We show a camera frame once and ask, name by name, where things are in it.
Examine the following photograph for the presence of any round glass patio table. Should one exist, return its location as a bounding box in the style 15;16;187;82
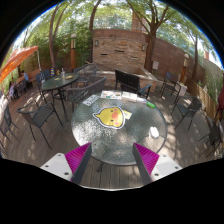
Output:
71;98;167;166

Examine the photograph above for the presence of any open magazine on table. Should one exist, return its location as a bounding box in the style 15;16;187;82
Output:
100;90;121;100

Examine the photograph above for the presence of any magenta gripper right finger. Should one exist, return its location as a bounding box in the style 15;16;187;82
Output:
132;143;182;185

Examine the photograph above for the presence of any white booklet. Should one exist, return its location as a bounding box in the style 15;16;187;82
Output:
122;92;147;103

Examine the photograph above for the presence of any black wooden chair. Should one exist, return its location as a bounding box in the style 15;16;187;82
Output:
115;69;151;98

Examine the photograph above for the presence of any white printed card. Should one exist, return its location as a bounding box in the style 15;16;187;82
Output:
83;94;99;106

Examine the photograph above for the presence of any grey wicker chair near table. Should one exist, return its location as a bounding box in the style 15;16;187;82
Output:
66;75;107;106

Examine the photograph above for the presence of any grey patio chair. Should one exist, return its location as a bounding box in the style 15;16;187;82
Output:
173;96;202;127
16;100;61;147

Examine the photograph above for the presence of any black chair far right back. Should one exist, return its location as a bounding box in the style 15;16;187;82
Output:
159;71;183;104

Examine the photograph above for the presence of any wooden lamp post right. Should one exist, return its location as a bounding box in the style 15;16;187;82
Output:
180;53;189;83

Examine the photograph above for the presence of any grey wicker chair back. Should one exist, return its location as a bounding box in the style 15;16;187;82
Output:
73;63;97;84

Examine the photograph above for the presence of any orange patio umbrella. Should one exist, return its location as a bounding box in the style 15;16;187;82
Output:
0;46;38;84

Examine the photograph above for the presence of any wooden lamp post left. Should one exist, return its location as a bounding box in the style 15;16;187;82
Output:
71;33;76;70

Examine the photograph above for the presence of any stone brick fountain wall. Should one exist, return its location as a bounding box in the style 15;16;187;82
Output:
92;29;147;68

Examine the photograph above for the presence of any grey patio chair right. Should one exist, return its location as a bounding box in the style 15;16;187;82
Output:
173;96;202;127

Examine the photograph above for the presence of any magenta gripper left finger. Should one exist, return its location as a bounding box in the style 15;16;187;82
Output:
41;143;92;185

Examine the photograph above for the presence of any wooden lamp post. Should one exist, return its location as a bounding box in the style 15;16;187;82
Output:
180;53;189;83
71;33;76;70

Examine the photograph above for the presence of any grey patio chair left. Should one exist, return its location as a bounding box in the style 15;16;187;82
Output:
16;100;61;147

